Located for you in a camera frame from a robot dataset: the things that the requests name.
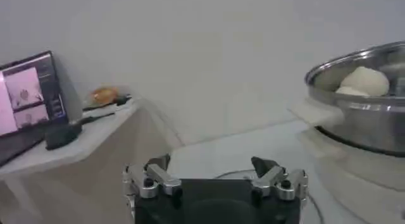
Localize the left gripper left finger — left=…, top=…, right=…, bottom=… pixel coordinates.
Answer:
left=122, top=153, right=183, bottom=200

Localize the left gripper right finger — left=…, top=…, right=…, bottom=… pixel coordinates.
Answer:
left=250, top=156, right=309, bottom=202

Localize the white steamed bun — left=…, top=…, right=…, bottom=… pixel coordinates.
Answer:
left=339, top=65, right=390, bottom=97
left=335, top=85, right=370, bottom=97

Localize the white side desk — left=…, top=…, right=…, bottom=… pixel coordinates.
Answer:
left=0, top=97, right=183, bottom=224

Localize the white electric pot base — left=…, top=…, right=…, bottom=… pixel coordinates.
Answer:
left=287, top=97, right=405, bottom=224

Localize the brown bread in bag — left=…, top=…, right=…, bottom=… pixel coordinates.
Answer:
left=89, top=86, right=120, bottom=107

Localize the perforated steel steamer basket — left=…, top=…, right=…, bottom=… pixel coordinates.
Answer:
left=304, top=40, right=405, bottom=158

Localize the black computer mouse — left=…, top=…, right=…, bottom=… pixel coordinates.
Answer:
left=44, top=121, right=84, bottom=151

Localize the black laptop with lit screen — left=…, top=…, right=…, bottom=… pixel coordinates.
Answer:
left=0, top=50, right=70, bottom=168

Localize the glass lid with white handle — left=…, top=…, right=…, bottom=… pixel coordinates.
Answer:
left=214, top=168, right=325, bottom=224

